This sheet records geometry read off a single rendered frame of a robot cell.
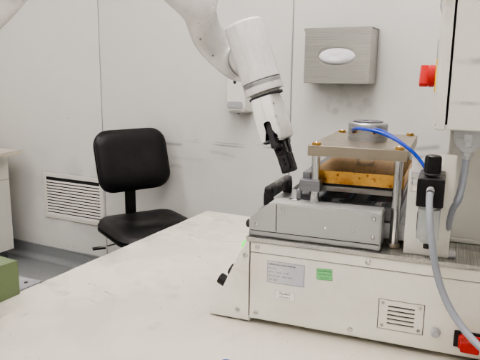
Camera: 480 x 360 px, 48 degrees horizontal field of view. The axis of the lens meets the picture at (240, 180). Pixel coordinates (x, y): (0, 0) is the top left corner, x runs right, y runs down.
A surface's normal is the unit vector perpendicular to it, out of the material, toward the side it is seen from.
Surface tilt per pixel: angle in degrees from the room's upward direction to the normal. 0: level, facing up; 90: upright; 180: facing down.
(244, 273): 90
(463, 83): 90
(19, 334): 0
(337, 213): 90
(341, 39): 90
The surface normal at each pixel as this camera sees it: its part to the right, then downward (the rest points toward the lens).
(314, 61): -0.45, 0.17
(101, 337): 0.01, -0.98
